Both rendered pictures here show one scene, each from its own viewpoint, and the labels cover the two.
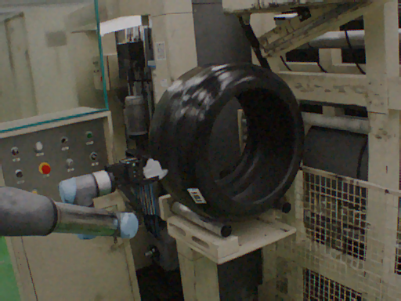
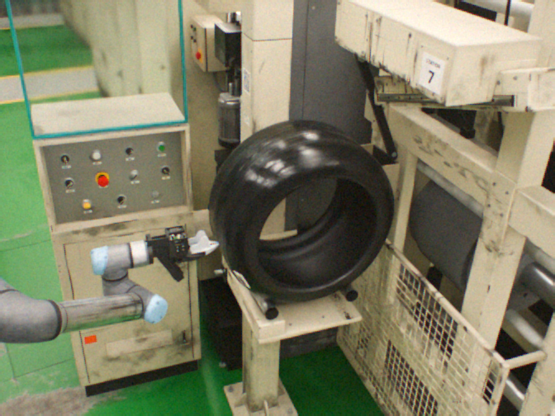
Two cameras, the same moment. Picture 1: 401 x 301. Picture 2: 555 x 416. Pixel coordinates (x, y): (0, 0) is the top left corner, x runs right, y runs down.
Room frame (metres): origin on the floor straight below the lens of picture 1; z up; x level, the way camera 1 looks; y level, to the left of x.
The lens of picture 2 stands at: (0.03, -0.32, 2.11)
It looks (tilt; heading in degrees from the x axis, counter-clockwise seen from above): 30 degrees down; 10
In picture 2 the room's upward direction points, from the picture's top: 2 degrees clockwise
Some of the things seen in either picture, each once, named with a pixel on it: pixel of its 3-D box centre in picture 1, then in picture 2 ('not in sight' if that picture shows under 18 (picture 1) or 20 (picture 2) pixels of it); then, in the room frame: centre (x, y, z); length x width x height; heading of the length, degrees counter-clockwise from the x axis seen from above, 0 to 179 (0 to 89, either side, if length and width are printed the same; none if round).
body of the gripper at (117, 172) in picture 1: (124, 175); (168, 246); (1.37, 0.24, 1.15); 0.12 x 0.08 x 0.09; 121
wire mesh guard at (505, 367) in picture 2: (329, 253); (400, 350); (1.63, -0.49, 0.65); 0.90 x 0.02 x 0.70; 32
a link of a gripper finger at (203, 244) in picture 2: (157, 169); (204, 244); (1.41, 0.14, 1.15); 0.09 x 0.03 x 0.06; 121
